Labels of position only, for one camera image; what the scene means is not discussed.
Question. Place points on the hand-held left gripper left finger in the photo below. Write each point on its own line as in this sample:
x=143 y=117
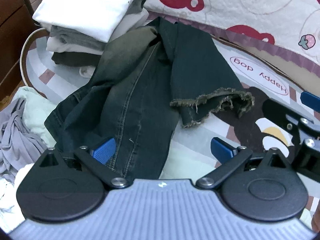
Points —
x=105 y=151

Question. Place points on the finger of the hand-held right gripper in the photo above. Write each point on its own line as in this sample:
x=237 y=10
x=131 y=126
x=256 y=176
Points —
x=311 y=100
x=282 y=116

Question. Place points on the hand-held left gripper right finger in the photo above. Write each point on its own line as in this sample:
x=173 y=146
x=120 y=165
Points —
x=221 y=150

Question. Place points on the dark denim jeans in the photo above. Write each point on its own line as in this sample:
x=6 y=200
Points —
x=140 y=92

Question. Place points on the beige mattress side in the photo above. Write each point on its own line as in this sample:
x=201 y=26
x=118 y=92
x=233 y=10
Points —
x=282 y=60

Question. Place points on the person's bare leg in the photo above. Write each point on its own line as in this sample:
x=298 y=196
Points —
x=316 y=223

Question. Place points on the small white cloth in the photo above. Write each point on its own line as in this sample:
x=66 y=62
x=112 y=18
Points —
x=86 y=72

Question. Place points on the lilac grey crumpled cloth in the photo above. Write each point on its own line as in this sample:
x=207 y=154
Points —
x=15 y=135

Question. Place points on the dark brown folded garment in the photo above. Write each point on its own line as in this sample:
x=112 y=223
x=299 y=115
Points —
x=72 y=58

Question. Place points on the bear-print white quilt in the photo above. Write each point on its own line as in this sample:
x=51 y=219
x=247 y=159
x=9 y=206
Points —
x=250 y=5

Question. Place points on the grey folded shirt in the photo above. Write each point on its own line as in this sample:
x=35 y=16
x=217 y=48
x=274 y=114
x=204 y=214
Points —
x=75 y=36

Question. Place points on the white folded shirt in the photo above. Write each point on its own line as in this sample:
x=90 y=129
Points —
x=87 y=5

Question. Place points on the brown wooden cabinet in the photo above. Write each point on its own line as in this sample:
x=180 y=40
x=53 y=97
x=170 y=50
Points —
x=12 y=17

